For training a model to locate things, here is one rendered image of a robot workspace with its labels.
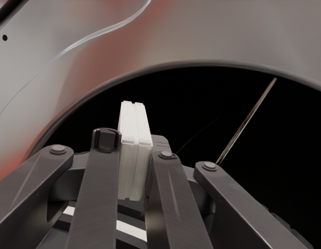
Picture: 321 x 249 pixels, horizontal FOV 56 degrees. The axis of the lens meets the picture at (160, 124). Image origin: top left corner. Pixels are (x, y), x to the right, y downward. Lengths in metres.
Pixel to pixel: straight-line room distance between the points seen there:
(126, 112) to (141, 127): 0.02
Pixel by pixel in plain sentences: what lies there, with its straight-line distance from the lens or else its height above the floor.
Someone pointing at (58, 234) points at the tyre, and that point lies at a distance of 0.24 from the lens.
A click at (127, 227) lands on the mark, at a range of 0.25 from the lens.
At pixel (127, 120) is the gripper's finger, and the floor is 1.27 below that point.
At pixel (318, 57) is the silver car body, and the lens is 0.44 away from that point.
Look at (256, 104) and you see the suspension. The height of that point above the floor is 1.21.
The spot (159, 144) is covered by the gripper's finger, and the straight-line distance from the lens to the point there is 0.16.
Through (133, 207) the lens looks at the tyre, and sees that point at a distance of 0.27.
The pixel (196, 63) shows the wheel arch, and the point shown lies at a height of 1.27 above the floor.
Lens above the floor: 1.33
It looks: 22 degrees down
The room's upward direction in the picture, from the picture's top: 26 degrees clockwise
